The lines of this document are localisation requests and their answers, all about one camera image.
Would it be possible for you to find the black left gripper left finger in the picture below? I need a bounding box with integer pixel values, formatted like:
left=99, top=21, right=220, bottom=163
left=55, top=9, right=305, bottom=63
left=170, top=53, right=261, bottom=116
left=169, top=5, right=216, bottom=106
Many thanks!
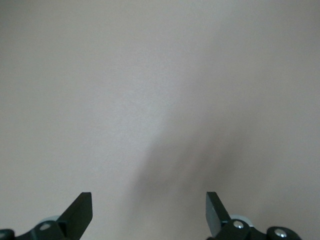
left=0, top=191, right=93, bottom=240

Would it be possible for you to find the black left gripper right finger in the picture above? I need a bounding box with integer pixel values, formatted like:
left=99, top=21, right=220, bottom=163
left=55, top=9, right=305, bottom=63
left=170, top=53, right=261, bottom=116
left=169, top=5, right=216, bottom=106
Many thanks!
left=205, top=191, right=301, bottom=240

